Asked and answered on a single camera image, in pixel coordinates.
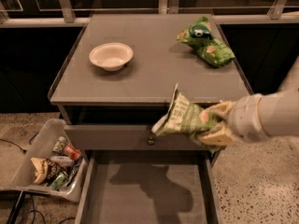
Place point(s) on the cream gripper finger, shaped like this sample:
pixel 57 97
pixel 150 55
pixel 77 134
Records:
pixel 217 137
pixel 222 108

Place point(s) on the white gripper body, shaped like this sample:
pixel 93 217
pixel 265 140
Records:
pixel 245 118

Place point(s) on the green jalapeno chip bag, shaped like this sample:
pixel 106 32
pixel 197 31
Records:
pixel 188 118

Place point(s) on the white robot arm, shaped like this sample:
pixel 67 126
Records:
pixel 279 111

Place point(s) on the round metal drawer knob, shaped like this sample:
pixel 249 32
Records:
pixel 151 140

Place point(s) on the green chip bag with bear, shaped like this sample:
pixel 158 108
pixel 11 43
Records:
pixel 208 47

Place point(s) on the grey top drawer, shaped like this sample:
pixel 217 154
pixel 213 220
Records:
pixel 124 137

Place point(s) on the grey drawer cabinet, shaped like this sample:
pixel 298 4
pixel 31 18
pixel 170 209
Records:
pixel 140 92

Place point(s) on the grey open middle drawer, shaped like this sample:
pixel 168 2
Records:
pixel 149 187

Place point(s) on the brown snack bag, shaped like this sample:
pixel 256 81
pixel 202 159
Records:
pixel 45 170

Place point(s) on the white paper bowl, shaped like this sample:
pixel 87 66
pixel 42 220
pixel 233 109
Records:
pixel 111 56

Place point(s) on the red orange soda can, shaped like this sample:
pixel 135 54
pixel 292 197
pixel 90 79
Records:
pixel 71 152

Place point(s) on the dark snack wrapper in bin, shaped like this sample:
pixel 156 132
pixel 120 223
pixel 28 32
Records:
pixel 74 171

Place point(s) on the silver drink can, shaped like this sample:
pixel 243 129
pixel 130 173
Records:
pixel 62 160

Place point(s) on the green soda can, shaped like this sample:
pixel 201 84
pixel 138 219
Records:
pixel 59 145

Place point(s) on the green can in bin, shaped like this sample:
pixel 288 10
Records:
pixel 59 180

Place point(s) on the clear plastic storage bin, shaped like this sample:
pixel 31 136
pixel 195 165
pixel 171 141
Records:
pixel 23 179

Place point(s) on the metal window railing frame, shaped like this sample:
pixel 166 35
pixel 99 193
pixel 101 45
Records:
pixel 49 13

